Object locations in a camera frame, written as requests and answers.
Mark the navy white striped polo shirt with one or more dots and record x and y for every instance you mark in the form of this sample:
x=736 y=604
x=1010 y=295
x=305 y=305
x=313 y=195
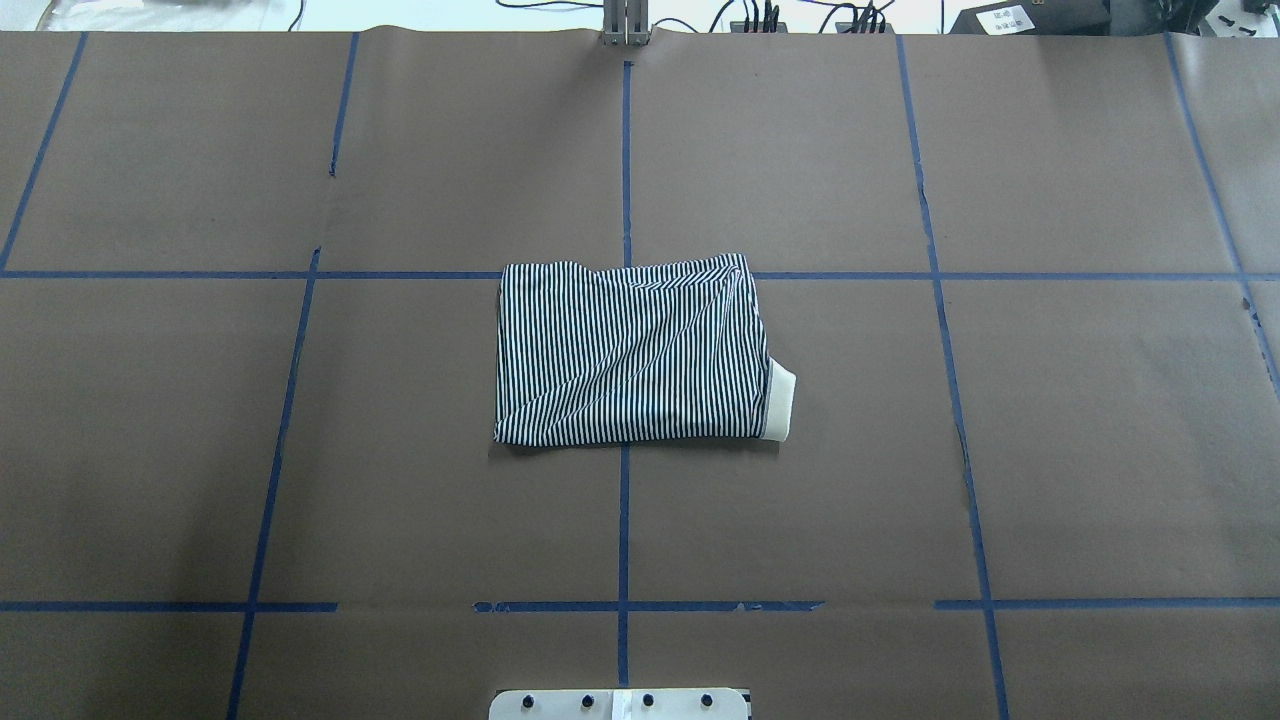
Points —
x=635 y=354

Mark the brown paper table cover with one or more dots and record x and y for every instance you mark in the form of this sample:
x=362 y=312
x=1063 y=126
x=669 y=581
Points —
x=1028 y=287

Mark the aluminium frame post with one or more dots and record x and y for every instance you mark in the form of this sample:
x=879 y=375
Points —
x=625 y=23

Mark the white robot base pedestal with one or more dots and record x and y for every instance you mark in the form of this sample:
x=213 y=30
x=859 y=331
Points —
x=623 y=703

